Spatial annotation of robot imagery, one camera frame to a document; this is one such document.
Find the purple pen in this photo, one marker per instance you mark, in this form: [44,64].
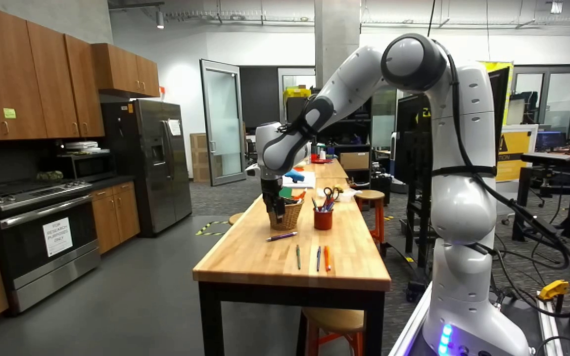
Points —
[281,236]

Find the wooden lower cabinet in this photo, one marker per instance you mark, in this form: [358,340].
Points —
[115,216]

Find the stainless steel oven range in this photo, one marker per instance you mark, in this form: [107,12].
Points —
[46,238]

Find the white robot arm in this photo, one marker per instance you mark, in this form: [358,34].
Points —
[459,321]

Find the round wooden stool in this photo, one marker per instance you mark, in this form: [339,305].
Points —
[374,202]

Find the orange pen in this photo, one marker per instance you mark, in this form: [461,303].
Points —
[325,257]

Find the wooden table black legs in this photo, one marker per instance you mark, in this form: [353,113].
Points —
[339,267]

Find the wooden stool orange legs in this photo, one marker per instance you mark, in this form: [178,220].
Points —
[325,325]

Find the stainless steel refrigerator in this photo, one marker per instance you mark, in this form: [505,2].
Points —
[147,143]

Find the glass door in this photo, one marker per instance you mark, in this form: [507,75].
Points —
[224,125]

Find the woven wicker basket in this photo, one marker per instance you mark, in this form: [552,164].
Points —
[287,220]

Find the microwave oven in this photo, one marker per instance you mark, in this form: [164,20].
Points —
[83,164]

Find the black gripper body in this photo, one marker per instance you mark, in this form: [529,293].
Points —
[273,202]

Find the green pen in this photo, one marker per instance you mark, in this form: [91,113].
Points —
[297,255]

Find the yellow handled tool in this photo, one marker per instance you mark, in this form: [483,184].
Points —
[552,289]

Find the concrete pillar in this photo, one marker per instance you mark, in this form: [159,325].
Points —
[337,34]

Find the blue pen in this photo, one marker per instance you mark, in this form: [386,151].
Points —
[317,257]

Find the red pen cup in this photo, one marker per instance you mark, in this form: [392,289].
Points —
[323,220]

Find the wooden upper cabinets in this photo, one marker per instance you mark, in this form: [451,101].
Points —
[50,81]

